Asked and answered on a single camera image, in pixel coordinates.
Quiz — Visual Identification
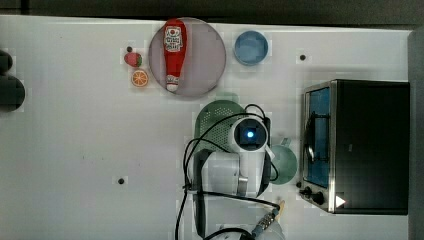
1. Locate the toy banana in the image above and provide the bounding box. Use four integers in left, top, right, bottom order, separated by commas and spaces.
275, 200, 285, 221

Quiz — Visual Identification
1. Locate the toaster oven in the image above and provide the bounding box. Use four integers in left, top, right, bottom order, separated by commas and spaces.
297, 79, 410, 215

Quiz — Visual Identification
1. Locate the toy strawberry near plate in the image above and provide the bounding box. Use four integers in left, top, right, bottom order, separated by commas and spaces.
124, 52, 142, 68

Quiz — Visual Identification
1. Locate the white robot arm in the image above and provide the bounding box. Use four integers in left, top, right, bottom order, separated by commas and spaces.
190, 114, 274, 239

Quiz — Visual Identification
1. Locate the grey round plate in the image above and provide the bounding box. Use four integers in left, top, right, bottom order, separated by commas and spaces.
148, 18, 226, 96

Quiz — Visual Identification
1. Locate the toy orange slice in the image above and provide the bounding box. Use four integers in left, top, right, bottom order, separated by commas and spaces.
131, 70, 149, 87

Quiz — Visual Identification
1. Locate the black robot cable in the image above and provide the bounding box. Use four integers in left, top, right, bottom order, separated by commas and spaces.
174, 103, 282, 240

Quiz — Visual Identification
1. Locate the red ketchup bottle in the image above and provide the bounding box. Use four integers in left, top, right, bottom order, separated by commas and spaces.
163, 18, 187, 92

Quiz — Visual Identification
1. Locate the green plastic strainer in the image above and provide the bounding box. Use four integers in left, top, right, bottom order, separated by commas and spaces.
194, 92, 244, 152

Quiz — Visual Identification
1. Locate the green mug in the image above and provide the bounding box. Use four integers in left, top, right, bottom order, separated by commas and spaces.
271, 138, 298, 185

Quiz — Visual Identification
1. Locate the blue bowl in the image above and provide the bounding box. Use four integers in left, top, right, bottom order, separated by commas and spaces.
234, 31, 269, 66

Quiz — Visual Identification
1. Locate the black round object at left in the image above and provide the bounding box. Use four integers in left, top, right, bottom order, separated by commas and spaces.
0, 50, 26, 112

